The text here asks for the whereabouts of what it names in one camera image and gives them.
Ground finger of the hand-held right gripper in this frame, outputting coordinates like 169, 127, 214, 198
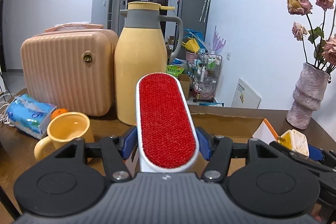
308, 145, 336, 167
270, 140, 336, 182

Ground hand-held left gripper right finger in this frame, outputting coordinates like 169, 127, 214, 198
196, 126, 282, 184

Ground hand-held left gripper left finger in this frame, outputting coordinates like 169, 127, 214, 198
50, 126, 139, 184

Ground cream plastic container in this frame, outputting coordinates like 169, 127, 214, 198
278, 130, 310, 159

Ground red printed cardboard box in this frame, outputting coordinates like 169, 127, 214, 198
126, 111, 280, 174

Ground yellow mug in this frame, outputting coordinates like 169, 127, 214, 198
34, 112, 95, 161

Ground pink ceramic vase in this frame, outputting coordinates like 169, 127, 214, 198
286, 63, 331, 130

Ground white leaning board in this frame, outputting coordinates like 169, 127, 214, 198
231, 78, 261, 109

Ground metal trolley rack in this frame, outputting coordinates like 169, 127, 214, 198
193, 49, 223, 102

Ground orange fruit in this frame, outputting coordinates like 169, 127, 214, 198
50, 108, 69, 120

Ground green snack bag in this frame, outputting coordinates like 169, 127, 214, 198
167, 64, 185, 77

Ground yellow thermos jug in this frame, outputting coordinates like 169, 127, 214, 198
114, 1, 184, 126

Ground pink bucket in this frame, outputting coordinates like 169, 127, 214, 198
185, 50, 200, 62

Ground pink ribbed suitcase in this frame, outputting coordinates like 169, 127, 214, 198
20, 21, 119, 117

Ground blue tissue pack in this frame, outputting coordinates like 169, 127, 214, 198
6, 94, 58, 140

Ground blue bag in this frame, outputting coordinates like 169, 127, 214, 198
183, 28, 208, 48

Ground grey refrigerator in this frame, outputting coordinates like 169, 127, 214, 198
176, 0, 210, 33

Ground hanging folded umbrella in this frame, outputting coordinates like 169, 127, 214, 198
199, 0, 212, 22

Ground bunch of dried pink roses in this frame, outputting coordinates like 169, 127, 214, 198
283, 0, 336, 73

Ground purple flower wall decoration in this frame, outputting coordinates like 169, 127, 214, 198
210, 26, 227, 55

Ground white cables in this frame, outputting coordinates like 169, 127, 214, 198
0, 93, 16, 126

